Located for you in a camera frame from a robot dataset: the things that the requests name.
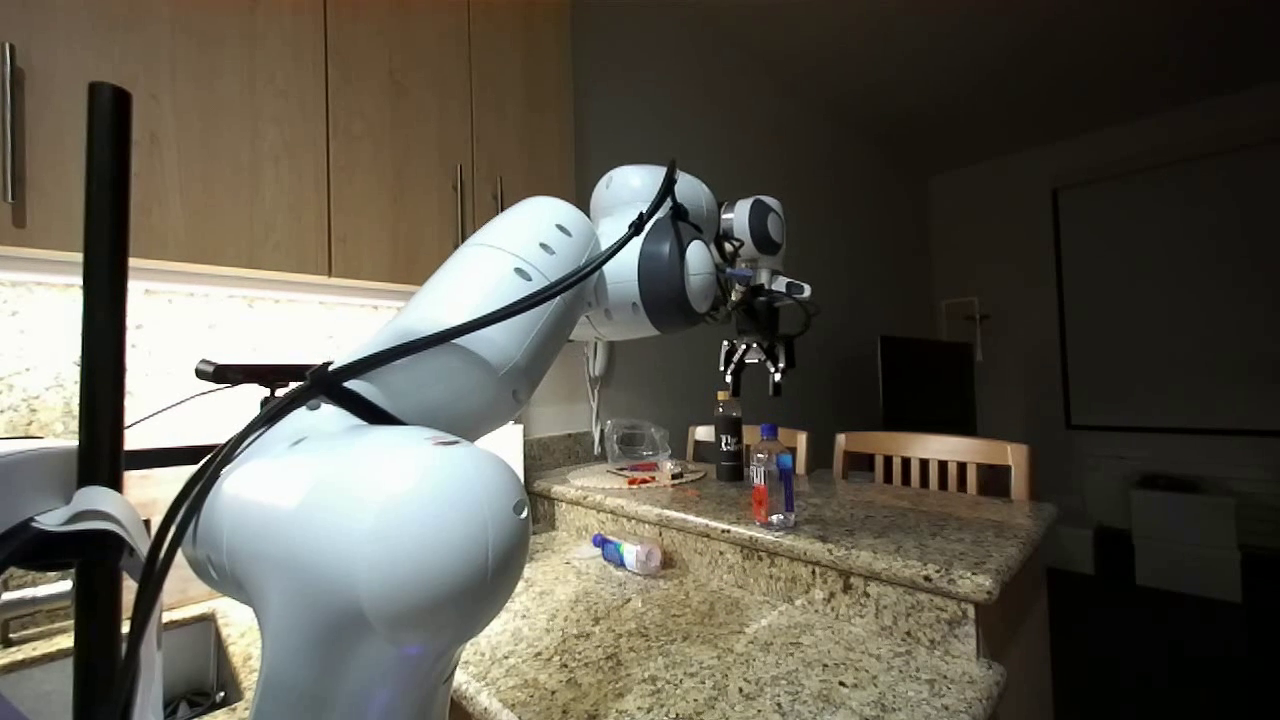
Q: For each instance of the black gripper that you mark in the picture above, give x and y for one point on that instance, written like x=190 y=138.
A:
x=757 y=318

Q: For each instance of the clear bottle with blue cap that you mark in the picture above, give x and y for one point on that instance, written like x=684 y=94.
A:
x=773 y=482

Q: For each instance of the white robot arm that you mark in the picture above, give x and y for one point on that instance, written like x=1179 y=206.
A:
x=366 y=525

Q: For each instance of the dark bottle on counter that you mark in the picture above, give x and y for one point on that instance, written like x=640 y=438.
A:
x=730 y=463

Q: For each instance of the lying white blue bottle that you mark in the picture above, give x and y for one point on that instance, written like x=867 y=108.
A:
x=628 y=555

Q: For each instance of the clear plastic container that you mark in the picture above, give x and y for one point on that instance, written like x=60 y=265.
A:
x=634 y=443

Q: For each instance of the dark monitor screen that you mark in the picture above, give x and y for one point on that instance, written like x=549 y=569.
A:
x=926 y=385

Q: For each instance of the white box in background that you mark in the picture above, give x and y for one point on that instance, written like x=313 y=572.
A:
x=1184 y=542

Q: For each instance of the black vertical pole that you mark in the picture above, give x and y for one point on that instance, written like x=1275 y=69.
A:
x=101 y=385

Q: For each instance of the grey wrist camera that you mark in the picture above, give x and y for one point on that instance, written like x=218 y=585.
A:
x=783 y=288

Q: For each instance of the large wall whiteboard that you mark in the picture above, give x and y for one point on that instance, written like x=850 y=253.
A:
x=1168 y=296

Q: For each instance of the wooden wall cabinets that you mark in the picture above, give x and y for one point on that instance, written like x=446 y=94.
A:
x=329 y=138

